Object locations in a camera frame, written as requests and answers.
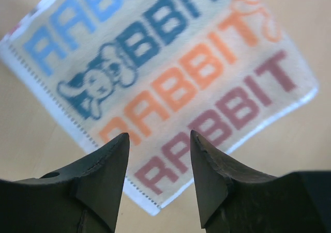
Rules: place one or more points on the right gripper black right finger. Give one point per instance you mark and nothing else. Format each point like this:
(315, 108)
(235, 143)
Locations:
(233, 197)

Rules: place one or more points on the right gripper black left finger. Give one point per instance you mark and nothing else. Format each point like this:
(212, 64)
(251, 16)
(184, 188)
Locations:
(83, 196)

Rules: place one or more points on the orange and green printed towel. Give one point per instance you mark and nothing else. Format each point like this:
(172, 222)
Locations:
(158, 69)

